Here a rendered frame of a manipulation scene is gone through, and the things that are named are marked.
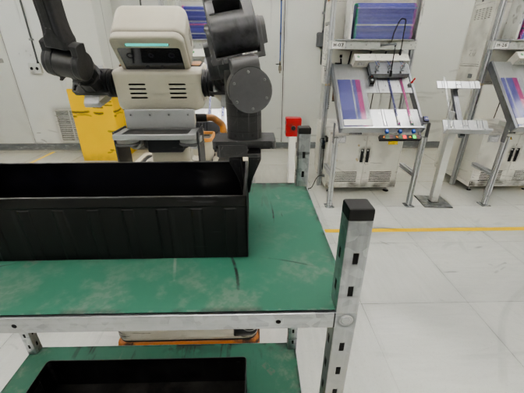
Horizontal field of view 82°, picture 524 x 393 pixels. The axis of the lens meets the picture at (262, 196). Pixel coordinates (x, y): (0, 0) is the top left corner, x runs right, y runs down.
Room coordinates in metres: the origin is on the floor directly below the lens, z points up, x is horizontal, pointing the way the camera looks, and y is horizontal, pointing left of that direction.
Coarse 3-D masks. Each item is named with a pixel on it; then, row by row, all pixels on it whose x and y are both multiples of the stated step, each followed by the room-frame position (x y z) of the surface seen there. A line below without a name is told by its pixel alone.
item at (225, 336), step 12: (120, 336) 0.94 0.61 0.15; (132, 336) 0.93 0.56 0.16; (144, 336) 0.93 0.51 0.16; (156, 336) 0.93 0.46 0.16; (168, 336) 0.93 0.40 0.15; (180, 336) 0.94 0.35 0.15; (192, 336) 0.94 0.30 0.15; (204, 336) 0.94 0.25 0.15; (216, 336) 0.94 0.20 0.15; (228, 336) 0.94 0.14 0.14; (240, 336) 0.94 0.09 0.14; (252, 336) 0.96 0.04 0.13
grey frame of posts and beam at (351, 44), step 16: (336, 0) 2.98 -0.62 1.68; (416, 16) 3.00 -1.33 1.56; (352, 48) 2.96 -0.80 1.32; (368, 48) 2.96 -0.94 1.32; (384, 48) 2.96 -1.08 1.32; (400, 48) 2.97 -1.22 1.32; (416, 48) 2.97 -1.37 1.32; (320, 144) 2.98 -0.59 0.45; (336, 144) 2.48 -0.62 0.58; (320, 160) 2.99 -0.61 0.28; (336, 160) 2.48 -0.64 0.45; (416, 160) 2.51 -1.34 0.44; (320, 176) 2.98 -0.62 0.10; (416, 176) 2.50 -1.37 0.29
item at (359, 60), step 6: (354, 54) 2.98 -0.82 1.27; (360, 54) 2.98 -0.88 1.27; (366, 54) 2.98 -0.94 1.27; (372, 54) 2.98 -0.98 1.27; (378, 54) 2.98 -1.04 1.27; (384, 54) 2.98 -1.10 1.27; (390, 54) 2.99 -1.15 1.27; (396, 54) 2.99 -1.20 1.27; (402, 54) 2.99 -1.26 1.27; (408, 54) 2.99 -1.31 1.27; (354, 60) 2.94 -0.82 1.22; (360, 60) 2.93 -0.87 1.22; (366, 60) 2.93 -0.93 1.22; (372, 60) 2.93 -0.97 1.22; (378, 60) 2.93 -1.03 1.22; (384, 60) 2.93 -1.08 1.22; (390, 60) 2.93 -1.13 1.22; (396, 60) 2.93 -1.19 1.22; (402, 60) 2.93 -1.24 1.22; (408, 60) 2.93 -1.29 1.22; (354, 66) 2.97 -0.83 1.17; (360, 66) 2.97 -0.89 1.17; (366, 66) 2.97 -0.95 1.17
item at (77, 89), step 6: (96, 66) 1.02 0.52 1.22; (96, 72) 1.00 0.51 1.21; (102, 72) 1.03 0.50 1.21; (90, 78) 0.98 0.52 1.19; (96, 78) 1.00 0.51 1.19; (78, 84) 0.99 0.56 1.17; (84, 84) 0.99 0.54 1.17; (90, 84) 0.99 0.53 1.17; (96, 84) 1.00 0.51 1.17; (72, 90) 1.01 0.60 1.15; (78, 90) 1.01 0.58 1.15; (84, 90) 1.00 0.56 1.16; (90, 90) 1.00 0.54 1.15; (96, 90) 1.01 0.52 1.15; (102, 90) 1.01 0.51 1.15
